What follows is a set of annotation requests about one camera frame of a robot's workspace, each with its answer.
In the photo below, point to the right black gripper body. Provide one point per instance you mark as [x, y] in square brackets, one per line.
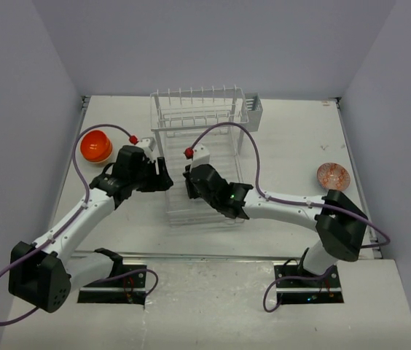
[194, 193]

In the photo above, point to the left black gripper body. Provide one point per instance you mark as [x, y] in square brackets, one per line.
[146, 179]

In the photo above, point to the orange bowl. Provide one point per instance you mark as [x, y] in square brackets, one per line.
[97, 157]
[95, 139]

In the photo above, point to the blue patterned bowl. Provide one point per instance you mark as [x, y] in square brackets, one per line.
[333, 176]

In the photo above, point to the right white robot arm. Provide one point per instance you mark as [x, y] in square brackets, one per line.
[338, 222]

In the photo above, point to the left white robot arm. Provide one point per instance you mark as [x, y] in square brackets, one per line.
[43, 273]

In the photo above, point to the grey cutlery holder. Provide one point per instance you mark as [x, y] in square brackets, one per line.
[254, 110]

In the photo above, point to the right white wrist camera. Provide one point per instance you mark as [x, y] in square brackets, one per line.
[201, 155]

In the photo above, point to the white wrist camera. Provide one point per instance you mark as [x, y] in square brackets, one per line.
[201, 155]
[148, 145]

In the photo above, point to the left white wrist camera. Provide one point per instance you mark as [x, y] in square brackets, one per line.
[148, 145]

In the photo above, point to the white wire dish rack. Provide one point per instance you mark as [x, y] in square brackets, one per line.
[206, 120]

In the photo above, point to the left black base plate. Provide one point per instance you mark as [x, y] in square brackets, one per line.
[131, 290]

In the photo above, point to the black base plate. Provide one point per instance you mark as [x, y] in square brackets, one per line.
[296, 292]
[131, 290]

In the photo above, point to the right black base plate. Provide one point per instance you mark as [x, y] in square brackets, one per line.
[296, 292]

